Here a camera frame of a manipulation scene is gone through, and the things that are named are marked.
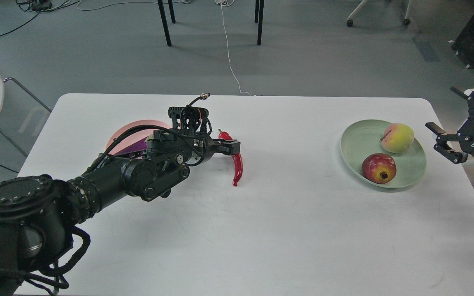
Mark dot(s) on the black table leg right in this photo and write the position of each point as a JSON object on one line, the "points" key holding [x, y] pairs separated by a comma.
{"points": [[258, 19]]}

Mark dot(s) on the green plate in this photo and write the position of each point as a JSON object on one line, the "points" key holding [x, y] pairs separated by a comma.
{"points": [[361, 139]]}

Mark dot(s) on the office chair base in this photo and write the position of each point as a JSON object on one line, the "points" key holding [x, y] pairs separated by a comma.
{"points": [[379, 10]]}

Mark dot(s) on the yellow-pink peach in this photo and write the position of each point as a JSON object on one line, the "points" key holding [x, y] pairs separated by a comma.
{"points": [[397, 138]]}

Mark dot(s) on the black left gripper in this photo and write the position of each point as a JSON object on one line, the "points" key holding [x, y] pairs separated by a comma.
{"points": [[207, 147]]}

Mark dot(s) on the black table leg left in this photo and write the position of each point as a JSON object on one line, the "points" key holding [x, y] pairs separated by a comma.
{"points": [[163, 19]]}

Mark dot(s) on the black table leg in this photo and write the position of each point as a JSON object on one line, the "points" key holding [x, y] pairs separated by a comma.
{"points": [[163, 19], [258, 19]]}

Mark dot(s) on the red chili pepper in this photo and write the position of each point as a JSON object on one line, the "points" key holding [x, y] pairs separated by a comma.
{"points": [[237, 159]]}

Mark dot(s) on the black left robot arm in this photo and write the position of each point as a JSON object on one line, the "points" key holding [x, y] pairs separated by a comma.
{"points": [[39, 238]]}

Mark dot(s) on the purple eggplant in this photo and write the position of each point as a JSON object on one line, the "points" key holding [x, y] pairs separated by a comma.
{"points": [[133, 148]]}

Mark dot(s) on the red pomegranate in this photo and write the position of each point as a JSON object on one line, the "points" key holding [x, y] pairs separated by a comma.
{"points": [[379, 168]]}

